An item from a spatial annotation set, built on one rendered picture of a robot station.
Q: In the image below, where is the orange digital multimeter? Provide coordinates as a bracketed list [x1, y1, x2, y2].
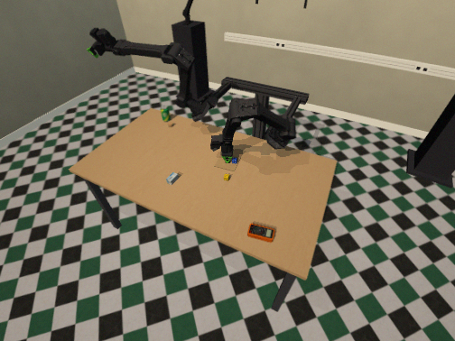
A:
[247, 224, 274, 243]

